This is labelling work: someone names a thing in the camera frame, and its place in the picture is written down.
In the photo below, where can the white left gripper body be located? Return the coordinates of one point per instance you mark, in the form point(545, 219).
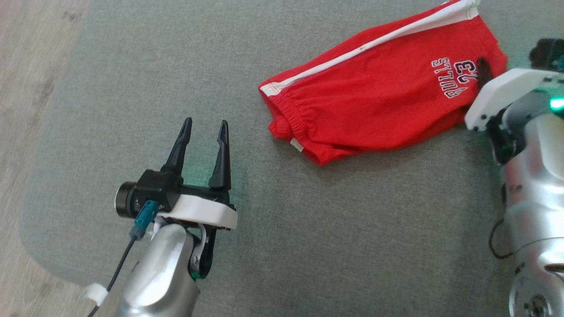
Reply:
point(207, 213)

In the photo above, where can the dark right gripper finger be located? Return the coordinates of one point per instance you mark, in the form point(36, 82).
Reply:
point(484, 72)

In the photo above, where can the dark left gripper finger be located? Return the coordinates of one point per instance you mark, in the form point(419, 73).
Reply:
point(178, 149)
point(221, 167)

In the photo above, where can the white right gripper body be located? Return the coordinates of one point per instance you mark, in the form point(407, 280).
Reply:
point(502, 94)

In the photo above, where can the red basketball shorts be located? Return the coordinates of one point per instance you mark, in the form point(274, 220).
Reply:
point(374, 97)

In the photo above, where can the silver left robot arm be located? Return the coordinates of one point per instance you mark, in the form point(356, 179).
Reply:
point(163, 277)

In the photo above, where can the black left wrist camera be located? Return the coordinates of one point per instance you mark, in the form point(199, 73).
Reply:
point(150, 189)

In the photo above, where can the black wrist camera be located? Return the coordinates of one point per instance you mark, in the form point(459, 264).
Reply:
point(150, 189)
point(548, 53)

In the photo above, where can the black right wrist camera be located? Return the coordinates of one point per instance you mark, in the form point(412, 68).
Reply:
point(548, 53)

